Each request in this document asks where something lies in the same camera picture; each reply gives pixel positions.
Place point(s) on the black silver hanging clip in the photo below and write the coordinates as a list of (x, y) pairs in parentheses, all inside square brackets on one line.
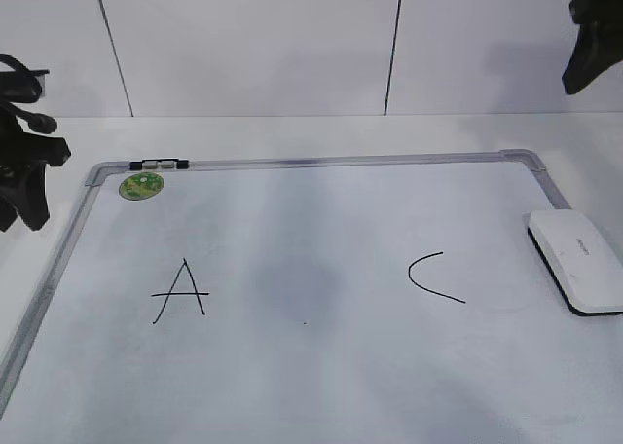
[(159, 164)]

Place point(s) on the round green sticker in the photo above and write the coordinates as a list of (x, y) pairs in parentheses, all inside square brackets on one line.
[(141, 186)]

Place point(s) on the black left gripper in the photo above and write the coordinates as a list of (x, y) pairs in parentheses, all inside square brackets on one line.
[(27, 146)]

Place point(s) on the white whiteboard eraser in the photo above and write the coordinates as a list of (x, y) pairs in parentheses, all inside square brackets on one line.
[(584, 266)]

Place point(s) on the white aluminium-framed whiteboard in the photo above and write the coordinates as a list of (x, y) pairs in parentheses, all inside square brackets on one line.
[(346, 300)]

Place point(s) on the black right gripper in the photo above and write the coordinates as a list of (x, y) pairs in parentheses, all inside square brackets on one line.
[(598, 44)]

